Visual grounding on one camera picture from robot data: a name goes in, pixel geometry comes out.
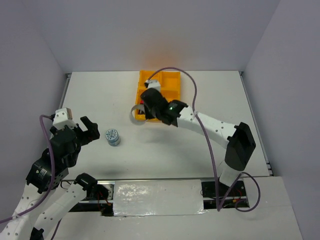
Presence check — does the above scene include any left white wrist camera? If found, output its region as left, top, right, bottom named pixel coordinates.
left=52, top=107, right=76, bottom=130

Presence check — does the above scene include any yellow four-compartment organizer tray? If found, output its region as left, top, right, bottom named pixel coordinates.
left=134, top=69, right=182, bottom=124

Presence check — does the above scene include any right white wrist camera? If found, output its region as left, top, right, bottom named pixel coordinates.
left=144, top=79, right=161, bottom=92

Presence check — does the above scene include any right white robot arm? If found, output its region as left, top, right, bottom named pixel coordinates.
left=140, top=88, right=256, bottom=196

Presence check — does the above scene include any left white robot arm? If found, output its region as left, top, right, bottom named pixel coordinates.
left=0, top=114, right=100, bottom=240

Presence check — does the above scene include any silver foil covered panel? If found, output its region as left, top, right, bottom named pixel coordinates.
left=113, top=179, right=205, bottom=217

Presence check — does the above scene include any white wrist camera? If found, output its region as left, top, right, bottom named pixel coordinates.
left=144, top=79, right=161, bottom=92
left=52, top=107, right=76, bottom=130

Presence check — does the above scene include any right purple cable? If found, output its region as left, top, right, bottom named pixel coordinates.
left=147, top=66, right=261, bottom=213

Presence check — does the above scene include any clear tape roll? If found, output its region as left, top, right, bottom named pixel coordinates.
left=129, top=104, right=147, bottom=126

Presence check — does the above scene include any blue putty jar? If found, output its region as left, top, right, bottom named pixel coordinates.
left=105, top=128, right=121, bottom=147

